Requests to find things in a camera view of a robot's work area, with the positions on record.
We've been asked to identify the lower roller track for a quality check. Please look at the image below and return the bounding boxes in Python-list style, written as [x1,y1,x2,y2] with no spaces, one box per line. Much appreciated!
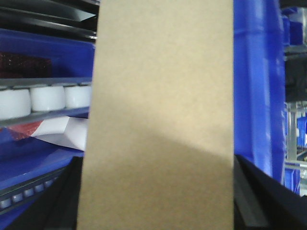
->
[0,167,66,215]

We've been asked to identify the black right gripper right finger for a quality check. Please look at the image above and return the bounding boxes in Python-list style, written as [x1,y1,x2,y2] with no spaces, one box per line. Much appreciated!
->
[234,155,307,230]

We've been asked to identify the white roller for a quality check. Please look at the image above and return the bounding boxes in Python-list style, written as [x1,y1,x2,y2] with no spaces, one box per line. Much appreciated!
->
[64,86,92,108]
[0,89,32,120]
[30,86,65,112]

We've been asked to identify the grey roller track rail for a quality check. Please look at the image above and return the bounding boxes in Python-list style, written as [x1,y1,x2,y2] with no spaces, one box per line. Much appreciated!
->
[0,77,92,91]

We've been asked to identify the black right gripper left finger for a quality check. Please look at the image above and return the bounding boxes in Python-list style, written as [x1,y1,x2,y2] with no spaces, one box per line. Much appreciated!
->
[6,157,83,230]

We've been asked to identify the red white package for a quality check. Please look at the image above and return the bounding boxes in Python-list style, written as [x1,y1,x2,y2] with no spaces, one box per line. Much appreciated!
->
[0,116,89,151]

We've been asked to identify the tall brown cardboard box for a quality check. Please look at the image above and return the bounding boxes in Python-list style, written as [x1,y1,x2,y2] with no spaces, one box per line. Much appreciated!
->
[77,0,234,230]

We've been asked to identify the blue shelf bin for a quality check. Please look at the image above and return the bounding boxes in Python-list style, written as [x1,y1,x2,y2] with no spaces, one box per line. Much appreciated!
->
[234,0,285,183]

